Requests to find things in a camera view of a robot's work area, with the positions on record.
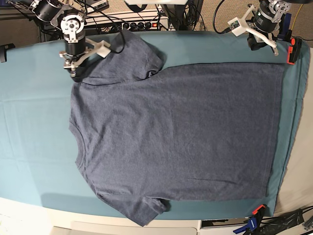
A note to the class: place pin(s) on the orange black clamp top right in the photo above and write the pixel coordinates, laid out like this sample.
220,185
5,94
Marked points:
294,50

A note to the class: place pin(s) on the black bag bottom right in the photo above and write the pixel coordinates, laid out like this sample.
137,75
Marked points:
285,221

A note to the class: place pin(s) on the white drawer unit front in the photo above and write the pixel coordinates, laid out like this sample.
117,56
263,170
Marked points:
160,228

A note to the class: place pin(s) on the white power strip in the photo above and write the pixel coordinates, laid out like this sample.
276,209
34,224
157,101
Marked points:
114,24

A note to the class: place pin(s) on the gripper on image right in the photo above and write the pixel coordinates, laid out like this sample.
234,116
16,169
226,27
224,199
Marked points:
265,20

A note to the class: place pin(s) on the white overhead mount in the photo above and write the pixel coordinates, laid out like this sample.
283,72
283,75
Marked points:
170,2

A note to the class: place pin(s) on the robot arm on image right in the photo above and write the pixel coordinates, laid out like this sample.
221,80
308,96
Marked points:
287,6

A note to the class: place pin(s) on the black clamp left edge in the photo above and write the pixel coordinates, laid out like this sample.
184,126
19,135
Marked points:
3,51

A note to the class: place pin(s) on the blue black clamp top right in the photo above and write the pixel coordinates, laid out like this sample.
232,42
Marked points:
284,28

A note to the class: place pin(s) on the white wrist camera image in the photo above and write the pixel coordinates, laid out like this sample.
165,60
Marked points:
236,27
103,49

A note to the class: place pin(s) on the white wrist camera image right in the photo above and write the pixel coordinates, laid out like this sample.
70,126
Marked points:
236,27

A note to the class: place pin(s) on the teal table cloth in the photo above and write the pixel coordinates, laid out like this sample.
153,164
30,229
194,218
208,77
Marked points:
38,152

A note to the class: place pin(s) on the blue-grey heathered T-shirt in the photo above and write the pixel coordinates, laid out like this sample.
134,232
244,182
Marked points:
199,132

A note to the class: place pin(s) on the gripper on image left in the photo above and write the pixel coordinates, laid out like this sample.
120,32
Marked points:
73,53

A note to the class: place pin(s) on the orange blue clamp bottom right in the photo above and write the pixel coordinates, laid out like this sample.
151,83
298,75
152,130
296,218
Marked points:
253,223

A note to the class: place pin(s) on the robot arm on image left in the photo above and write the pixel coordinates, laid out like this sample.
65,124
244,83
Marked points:
67,17

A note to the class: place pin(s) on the black camera cable image right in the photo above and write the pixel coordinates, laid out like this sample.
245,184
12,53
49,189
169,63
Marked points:
217,16

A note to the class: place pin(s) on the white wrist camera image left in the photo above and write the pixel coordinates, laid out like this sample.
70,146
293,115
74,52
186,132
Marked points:
103,49

